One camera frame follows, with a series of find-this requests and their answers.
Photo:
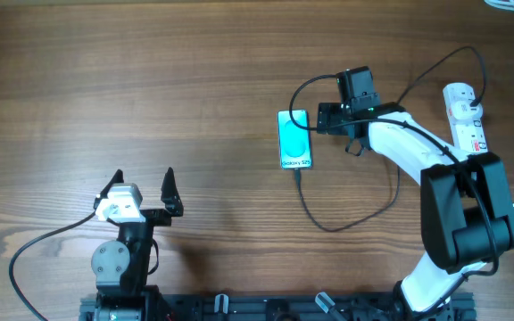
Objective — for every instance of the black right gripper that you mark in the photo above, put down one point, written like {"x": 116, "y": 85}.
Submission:
{"x": 332, "y": 119}

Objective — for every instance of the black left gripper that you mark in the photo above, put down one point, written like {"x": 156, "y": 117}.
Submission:
{"x": 161, "y": 218}

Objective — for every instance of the cyan screen smartphone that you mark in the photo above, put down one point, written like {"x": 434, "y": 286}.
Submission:
{"x": 294, "y": 144}

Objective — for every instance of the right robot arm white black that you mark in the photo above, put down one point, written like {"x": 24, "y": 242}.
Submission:
{"x": 466, "y": 211}

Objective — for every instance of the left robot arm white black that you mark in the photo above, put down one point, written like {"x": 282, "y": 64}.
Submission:
{"x": 121, "y": 267}

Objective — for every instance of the white charger plug adapter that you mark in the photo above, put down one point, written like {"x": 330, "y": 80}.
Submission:
{"x": 462, "y": 111}

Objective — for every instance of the white power strip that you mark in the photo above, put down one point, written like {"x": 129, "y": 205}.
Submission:
{"x": 468, "y": 136}

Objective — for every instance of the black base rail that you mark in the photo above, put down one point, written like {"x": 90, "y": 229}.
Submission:
{"x": 364, "y": 306}

